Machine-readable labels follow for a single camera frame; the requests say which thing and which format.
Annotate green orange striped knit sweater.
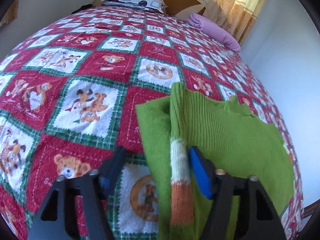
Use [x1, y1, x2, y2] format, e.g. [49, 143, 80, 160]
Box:
[136, 83, 294, 239]

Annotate red patchwork teddy bedspread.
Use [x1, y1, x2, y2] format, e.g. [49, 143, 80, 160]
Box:
[1, 5, 304, 239]

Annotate folded pink blanket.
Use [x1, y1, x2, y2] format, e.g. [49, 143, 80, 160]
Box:
[187, 12, 241, 53]

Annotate yellow orange side curtain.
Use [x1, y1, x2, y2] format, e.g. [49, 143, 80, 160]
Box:
[0, 0, 19, 28]

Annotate black object beside bed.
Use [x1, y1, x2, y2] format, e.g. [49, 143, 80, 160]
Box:
[72, 4, 93, 14]

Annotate yellow orange window curtain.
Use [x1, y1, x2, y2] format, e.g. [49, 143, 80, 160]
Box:
[203, 0, 267, 45]

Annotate white patterned pillow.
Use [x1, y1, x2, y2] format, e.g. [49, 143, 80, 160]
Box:
[101, 0, 167, 13]

